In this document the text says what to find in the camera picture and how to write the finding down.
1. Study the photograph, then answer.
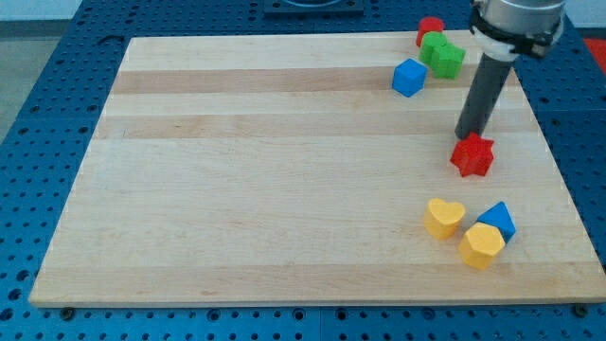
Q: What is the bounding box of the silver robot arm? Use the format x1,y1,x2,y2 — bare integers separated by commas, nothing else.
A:
469,0,565,63

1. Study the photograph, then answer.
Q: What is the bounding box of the red star block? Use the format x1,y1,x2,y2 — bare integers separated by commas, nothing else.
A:
450,133,494,177

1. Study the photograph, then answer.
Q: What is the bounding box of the green star block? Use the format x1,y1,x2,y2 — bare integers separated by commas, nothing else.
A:
430,44,466,79

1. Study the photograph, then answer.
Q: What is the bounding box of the wooden board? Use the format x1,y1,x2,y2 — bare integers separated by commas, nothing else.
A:
29,30,605,308

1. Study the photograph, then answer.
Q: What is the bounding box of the blue cube block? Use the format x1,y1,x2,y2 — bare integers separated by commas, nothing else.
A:
392,59,427,98

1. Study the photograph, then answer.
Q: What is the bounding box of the yellow heart block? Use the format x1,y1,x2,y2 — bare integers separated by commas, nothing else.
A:
422,198,466,240

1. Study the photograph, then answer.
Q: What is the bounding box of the yellow pentagon block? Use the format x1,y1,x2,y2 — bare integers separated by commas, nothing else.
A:
458,223,506,270

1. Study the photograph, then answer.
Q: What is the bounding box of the red cylinder block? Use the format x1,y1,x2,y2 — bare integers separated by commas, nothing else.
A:
416,16,445,46

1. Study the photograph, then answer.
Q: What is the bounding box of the blue triangle block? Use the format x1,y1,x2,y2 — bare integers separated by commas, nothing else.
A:
476,201,517,243

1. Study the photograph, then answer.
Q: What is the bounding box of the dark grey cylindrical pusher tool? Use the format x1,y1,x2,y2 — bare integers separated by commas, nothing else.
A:
454,54,512,139

